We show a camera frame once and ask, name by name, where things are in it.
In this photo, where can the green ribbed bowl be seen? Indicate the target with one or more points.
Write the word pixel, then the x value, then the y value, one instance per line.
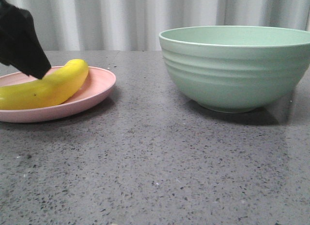
pixel 235 69

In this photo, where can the yellow banana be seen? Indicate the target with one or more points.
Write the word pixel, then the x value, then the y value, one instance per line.
pixel 52 89

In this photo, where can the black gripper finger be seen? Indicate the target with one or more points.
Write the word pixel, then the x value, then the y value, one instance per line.
pixel 19 45

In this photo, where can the pink plate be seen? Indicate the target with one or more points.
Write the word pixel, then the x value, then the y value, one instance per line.
pixel 96 88

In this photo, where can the white curtain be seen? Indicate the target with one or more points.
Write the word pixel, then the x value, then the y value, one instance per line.
pixel 134 25

